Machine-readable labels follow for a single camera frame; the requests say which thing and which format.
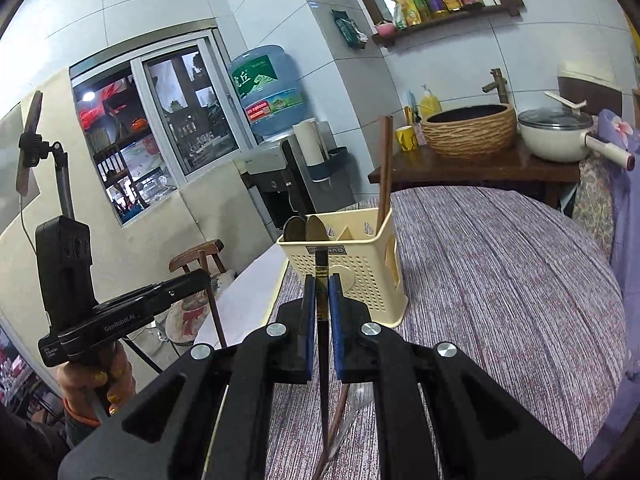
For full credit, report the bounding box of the dark wooden counter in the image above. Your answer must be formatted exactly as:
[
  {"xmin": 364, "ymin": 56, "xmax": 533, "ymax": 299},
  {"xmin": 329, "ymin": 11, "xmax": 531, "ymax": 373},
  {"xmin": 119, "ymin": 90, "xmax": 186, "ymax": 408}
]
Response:
[{"xmin": 368, "ymin": 137, "xmax": 583, "ymax": 208}]

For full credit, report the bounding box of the yellow soap pump bottle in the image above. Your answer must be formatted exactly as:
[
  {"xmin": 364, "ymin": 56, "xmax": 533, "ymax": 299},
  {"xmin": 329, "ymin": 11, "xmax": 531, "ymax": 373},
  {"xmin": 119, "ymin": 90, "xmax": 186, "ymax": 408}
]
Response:
[{"xmin": 419, "ymin": 84, "xmax": 442, "ymax": 122}]

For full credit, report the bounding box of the aluminium sliding window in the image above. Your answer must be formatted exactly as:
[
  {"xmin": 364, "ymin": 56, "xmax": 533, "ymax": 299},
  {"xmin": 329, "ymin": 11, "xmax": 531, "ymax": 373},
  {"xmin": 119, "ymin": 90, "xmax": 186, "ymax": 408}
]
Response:
[{"xmin": 70, "ymin": 30, "xmax": 261, "ymax": 226}]

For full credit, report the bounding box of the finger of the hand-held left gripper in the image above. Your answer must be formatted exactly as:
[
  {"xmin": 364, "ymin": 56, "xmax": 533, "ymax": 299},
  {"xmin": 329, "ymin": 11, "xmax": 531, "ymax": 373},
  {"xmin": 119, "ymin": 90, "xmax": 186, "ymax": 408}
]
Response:
[{"xmin": 92, "ymin": 268, "xmax": 212, "ymax": 318}]

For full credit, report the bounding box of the black chopstick with gold band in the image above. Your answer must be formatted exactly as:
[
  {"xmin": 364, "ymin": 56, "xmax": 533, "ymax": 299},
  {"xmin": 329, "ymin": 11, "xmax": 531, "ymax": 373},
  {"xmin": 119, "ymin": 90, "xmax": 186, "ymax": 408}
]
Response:
[{"xmin": 314, "ymin": 246, "xmax": 332, "ymax": 456}]

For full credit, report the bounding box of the phone stand with boom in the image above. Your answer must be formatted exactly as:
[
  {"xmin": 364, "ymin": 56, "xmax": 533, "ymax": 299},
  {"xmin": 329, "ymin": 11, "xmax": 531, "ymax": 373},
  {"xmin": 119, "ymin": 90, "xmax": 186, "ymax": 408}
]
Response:
[{"xmin": 19, "ymin": 132, "xmax": 77, "ymax": 223}]

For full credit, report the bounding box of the brass faucet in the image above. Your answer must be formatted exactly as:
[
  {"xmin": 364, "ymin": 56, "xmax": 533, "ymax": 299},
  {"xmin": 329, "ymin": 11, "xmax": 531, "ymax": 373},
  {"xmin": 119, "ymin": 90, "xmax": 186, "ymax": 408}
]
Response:
[{"xmin": 482, "ymin": 67, "xmax": 508, "ymax": 106}]

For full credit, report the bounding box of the round table with cloth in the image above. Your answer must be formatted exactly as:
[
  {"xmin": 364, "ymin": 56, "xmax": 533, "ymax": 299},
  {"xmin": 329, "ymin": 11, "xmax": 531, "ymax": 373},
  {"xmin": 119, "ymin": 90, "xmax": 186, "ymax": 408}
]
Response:
[{"xmin": 260, "ymin": 186, "xmax": 628, "ymax": 480}]

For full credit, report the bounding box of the yellow mug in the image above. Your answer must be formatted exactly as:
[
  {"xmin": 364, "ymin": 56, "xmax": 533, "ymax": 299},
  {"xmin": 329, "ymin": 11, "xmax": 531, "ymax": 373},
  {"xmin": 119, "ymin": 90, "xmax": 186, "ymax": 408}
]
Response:
[{"xmin": 396, "ymin": 125, "xmax": 419, "ymax": 152}]

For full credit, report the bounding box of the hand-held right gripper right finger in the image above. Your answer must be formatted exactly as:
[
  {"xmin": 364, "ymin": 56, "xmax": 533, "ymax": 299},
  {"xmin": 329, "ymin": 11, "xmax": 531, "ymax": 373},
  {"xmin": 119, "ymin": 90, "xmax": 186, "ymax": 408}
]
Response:
[{"xmin": 328, "ymin": 272, "xmax": 587, "ymax": 480}]

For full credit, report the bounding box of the paisley patterned cloth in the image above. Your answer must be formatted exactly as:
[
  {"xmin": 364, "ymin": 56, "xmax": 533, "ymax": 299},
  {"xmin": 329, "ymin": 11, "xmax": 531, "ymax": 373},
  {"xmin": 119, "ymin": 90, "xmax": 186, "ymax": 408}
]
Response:
[{"xmin": 572, "ymin": 152, "xmax": 615, "ymax": 261}]

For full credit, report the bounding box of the teal wall-mounted holder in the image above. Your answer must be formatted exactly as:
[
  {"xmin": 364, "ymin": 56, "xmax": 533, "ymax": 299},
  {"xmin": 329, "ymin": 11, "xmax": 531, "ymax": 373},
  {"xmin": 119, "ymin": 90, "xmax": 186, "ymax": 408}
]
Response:
[{"xmin": 307, "ymin": 146, "xmax": 349, "ymax": 182}]

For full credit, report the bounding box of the cream perforated utensil holder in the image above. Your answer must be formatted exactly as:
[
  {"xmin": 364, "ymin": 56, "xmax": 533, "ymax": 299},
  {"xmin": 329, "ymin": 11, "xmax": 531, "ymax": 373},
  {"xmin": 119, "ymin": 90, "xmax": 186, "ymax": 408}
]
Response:
[{"xmin": 276, "ymin": 207, "xmax": 408, "ymax": 330}]

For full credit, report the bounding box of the wooden chair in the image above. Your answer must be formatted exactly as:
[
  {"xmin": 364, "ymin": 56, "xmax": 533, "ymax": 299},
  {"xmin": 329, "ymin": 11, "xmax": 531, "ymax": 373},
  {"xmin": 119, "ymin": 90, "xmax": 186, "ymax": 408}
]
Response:
[{"xmin": 167, "ymin": 239, "xmax": 227, "ymax": 276}]

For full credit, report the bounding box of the white rice spoon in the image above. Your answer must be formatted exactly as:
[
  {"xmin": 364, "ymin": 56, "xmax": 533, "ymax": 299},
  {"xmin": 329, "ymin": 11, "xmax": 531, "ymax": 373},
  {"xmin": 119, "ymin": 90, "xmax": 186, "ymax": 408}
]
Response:
[{"xmin": 544, "ymin": 90, "xmax": 588, "ymax": 111}]

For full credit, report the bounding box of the white pot with handle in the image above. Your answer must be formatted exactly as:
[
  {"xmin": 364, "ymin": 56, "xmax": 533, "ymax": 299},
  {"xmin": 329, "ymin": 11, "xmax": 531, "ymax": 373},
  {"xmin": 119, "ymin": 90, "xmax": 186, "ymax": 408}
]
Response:
[{"xmin": 517, "ymin": 106, "xmax": 637, "ymax": 170}]

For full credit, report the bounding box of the green hanging packet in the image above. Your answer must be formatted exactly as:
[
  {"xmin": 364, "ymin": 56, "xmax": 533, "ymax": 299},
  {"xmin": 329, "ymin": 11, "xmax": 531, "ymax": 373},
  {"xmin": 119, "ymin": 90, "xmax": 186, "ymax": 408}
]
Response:
[{"xmin": 330, "ymin": 9, "xmax": 368, "ymax": 51}]

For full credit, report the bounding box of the grey water dispenser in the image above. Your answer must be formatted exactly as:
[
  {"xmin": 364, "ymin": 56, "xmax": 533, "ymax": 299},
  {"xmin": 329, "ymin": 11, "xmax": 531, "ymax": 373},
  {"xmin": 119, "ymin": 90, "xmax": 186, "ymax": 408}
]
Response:
[{"xmin": 240, "ymin": 137, "xmax": 321, "ymax": 231}]

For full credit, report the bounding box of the yellow seasoning bag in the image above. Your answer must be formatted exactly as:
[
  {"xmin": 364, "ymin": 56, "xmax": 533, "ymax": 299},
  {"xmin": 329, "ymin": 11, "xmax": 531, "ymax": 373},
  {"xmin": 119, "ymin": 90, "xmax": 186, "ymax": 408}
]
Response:
[{"xmin": 394, "ymin": 0, "xmax": 423, "ymax": 29}]

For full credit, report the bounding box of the person's left hand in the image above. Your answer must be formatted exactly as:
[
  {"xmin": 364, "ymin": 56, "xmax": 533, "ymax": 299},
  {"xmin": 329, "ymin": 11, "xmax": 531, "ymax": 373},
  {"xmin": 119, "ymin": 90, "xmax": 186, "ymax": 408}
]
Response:
[{"xmin": 60, "ymin": 342, "xmax": 137, "ymax": 423}]

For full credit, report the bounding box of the blue water jug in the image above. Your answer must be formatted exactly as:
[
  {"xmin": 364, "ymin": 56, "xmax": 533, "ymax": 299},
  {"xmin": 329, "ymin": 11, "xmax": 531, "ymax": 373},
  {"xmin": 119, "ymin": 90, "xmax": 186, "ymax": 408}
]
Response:
[{"xmin": 227, "ymin": 45, "xmax": 308, "ymax": 136}]

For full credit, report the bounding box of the all-metal spoon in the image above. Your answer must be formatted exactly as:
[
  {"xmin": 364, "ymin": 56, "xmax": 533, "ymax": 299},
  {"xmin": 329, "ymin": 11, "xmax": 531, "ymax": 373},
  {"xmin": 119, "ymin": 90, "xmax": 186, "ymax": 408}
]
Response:
[{"xmin": 305, "ymin": 214, "xmax": 329, "ymax": 243}]

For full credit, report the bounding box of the person's left forearm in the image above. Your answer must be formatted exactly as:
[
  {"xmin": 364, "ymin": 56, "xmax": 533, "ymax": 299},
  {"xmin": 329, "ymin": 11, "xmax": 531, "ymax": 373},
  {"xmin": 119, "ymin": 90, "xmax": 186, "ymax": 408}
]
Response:
[{"xmin": 0, "ymin": 402, "xmax": 108, "ymax": 480}]

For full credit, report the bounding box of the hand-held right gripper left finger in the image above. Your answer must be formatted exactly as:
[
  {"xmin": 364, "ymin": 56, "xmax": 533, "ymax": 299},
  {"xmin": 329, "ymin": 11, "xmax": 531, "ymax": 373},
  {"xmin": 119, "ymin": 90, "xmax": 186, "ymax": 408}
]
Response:
[{"xmin": 56, "ymin": 274, "xmax": 318, "ymax": 480}]

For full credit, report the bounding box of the brown and white rice cooker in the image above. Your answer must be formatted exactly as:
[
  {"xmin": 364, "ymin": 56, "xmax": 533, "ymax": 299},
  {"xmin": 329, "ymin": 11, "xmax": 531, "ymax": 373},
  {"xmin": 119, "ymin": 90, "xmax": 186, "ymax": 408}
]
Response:
[{"xmin": 556, "ymin": 60, "xmax": 623, "ymax": 117}]

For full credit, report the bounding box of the phone on stand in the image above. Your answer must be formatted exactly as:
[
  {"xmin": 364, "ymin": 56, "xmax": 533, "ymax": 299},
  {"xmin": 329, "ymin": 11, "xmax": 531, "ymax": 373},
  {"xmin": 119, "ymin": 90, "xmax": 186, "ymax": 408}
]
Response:
[{"xmin": 14, "ymin": 90, "xmax": 45, "ymax": 196}]

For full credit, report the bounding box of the purple floral cloth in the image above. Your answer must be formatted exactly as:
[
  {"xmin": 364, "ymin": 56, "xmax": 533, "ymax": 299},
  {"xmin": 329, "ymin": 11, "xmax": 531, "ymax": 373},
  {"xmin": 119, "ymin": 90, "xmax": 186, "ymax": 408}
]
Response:
[{"xmin": 582, "ymin": 108, "xmax": 640, "ymax": 476}]

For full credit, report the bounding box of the wooden framed wall shelf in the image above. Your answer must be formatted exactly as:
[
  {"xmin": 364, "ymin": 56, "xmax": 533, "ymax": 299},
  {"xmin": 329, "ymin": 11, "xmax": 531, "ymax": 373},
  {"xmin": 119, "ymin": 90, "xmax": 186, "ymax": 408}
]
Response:
[{"xmin": 337, "ymin": 0, "xmax": 526, "ymax": 48}]

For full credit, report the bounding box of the woven basket wash basin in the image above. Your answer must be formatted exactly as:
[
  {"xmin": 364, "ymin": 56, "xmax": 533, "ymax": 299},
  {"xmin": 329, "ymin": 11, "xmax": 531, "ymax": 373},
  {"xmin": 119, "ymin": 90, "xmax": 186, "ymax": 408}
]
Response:
[{"xmin": 420, "ymin": 103, "xmax": 517, "ymax": 161}]

